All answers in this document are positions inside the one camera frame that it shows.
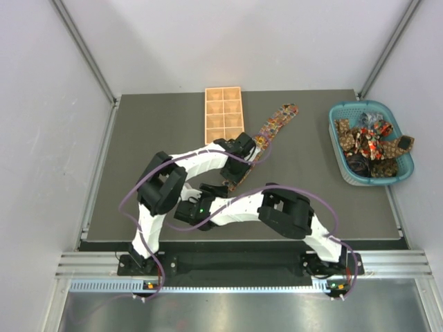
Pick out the colourful banana print tie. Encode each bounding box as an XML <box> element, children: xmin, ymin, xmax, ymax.
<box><xmin>223</xmin><ymin>104</ymin><xmax>298</xmax><ymax>192</ymax></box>

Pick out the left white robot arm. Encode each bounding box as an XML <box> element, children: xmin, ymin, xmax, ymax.
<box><xmin>129</xmin><ymin>133</ymin><xmax>260</xmax><ymax>275</ymax></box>

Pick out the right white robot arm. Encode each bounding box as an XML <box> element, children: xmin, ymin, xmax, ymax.
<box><xmin>174</xmin><ymin>184</ymin><xmax>349</xmax><ymax>279</ymax></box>

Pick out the wooden eight-compartment box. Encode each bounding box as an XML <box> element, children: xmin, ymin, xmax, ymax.
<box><xmin>204</xmin><ymin>86</ymin><xmax>245</xmax><ymax>145</ymax></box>

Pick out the dark rolled tie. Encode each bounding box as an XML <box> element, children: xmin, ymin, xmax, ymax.
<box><xmin>345</xmin><ymin>154</ymin><xmax>371</xmax><ymax>178</ymax></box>

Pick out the teal plastic basket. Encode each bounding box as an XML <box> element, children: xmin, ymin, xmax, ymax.
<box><xmin>329</xmin><ymin>100</ymin><xmax>414</xmax><ymax>186</ymax></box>

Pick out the red floral tie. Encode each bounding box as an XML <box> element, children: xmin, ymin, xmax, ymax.
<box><xmin>354</xmin><ymin>120</ymin><xmax>393</xmax><ymax>160</ymax></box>

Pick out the blue grey tie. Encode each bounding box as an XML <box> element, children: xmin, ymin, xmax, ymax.
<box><xmin>357</xmin><ymin>112</ymin><xmax>383</xmax><ymax>128</ymax></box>

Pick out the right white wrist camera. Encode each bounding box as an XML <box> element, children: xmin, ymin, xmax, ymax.
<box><xmin>180</xmin><ymin>183</ymin><xmax>201</xmax><ymax>201</ymax></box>

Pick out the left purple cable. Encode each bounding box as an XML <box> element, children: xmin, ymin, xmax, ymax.
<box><xmin>118</xmin><ymin>138</ymin><xmax>273</xmax><ymax>300</ymax></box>

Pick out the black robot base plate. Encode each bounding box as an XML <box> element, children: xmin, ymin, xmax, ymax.
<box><xmin>117</xmin><ymin>241</ymin><xmax>364</xmax><ymax>286</ymax></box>

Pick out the grey slotted cable duct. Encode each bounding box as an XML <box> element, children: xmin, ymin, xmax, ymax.
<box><xmin>69</xmin><ymin>279</ymin><xmax>345</xmax><ymax>294</ymax></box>

